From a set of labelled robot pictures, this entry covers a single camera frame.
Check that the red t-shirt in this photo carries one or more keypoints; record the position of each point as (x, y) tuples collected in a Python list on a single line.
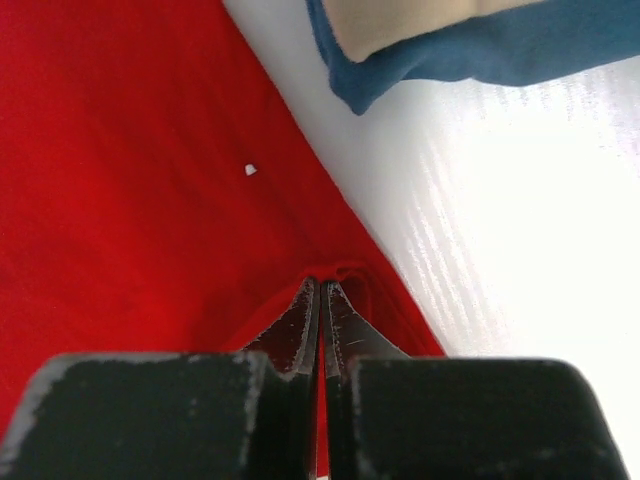
[(157, 196)]

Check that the folded beige t-shirt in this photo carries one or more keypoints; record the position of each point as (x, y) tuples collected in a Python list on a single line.
[(364, 27)]

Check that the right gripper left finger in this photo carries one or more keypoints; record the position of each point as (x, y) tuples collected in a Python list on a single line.
[(248, 414)]

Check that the folded blue t-shirt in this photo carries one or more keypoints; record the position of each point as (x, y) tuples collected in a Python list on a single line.
[(519, 47)]

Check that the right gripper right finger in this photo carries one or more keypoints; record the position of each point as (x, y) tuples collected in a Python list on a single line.
[(394, 416)]

